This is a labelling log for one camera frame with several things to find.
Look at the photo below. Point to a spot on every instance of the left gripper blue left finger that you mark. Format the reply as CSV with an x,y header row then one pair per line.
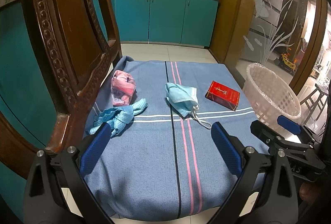
x,y
93,147

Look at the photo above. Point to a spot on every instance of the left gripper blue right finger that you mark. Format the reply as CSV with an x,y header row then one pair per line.
x,y
229,148

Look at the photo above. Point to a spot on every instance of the white plastic trash basket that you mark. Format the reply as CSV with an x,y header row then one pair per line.
x,y
270,96

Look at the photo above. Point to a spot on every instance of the teal lower kitchen cabinets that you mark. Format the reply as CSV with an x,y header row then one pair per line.
x,y
25,101

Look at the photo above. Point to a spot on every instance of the person's right hand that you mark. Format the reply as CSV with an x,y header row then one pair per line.
x,y
309,192

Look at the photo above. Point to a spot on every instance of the light blue rag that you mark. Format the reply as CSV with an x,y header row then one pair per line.
x,y
118,117

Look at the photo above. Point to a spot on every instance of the red cigarette box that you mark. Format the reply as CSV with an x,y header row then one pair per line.
x,y
223,95

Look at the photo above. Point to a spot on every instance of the blue striped cloth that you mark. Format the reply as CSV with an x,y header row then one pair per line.
x,y
162,166

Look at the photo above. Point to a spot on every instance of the wooden stool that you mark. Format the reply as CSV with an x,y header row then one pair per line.
x,y
316,99

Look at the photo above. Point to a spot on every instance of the blue face mask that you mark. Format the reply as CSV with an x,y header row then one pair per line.
x,y
184,100

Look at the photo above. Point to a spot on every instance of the pink plastic wrapper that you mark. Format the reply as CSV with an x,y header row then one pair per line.
x,y
122,86

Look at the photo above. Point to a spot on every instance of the yellow toy vehicle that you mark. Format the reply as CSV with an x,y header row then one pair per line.
x,y
286,64

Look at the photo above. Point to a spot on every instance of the etched glass sliding door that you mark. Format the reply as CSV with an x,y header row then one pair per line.
x,y
259,31

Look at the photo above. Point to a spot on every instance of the carved wooden chair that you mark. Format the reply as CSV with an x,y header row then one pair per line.
x,y
74,53

